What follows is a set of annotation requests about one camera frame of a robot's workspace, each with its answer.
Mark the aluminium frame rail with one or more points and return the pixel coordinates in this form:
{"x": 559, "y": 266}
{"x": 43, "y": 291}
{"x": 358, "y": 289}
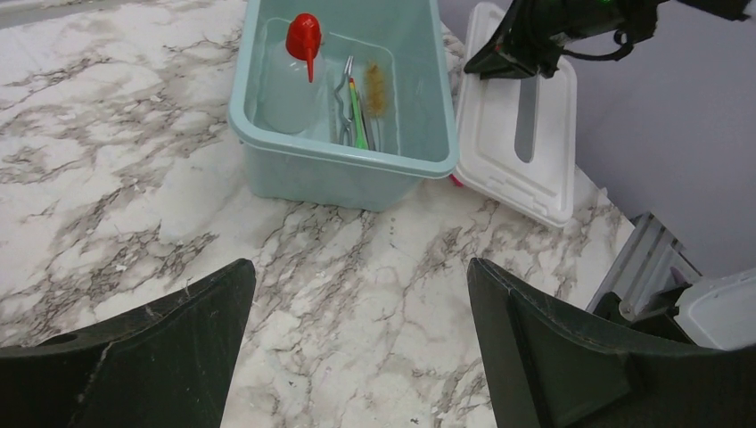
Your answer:
{"x": 650, "y": 263}

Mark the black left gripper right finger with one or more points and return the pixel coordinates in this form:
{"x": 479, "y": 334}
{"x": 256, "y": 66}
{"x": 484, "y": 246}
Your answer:
{"x": 551, "y": 364}

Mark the white bin lid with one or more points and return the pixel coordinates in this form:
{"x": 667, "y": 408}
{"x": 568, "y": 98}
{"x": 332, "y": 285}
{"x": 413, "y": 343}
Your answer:
{"x": 517, "y": 142}

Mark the red pipette in bin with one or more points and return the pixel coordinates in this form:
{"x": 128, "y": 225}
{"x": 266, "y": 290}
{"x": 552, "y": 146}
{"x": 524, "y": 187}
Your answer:
{"x": 303, "y": 40}

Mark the tan bristle test tube brush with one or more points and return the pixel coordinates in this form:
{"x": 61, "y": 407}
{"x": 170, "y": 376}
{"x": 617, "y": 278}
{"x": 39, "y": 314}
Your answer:
{"x": 376, "y": 102}

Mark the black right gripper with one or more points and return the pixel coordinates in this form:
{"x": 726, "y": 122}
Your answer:
{"x": 533, "y": 35}

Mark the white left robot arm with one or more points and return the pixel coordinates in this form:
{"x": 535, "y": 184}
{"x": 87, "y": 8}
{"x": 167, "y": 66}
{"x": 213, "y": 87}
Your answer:
{"x": 717, "y": 310}

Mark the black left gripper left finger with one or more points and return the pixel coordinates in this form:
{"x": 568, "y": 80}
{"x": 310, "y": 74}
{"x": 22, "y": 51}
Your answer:
{"x": 167, "y": 363}

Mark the red yellow green stick bundle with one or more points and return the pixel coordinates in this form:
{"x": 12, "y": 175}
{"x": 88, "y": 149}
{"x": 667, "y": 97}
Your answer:
{"x": 360, "y": 140}

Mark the teal plastic bin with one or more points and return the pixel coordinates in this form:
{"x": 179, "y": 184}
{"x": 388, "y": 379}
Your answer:
{"x": 417, "y": 133}

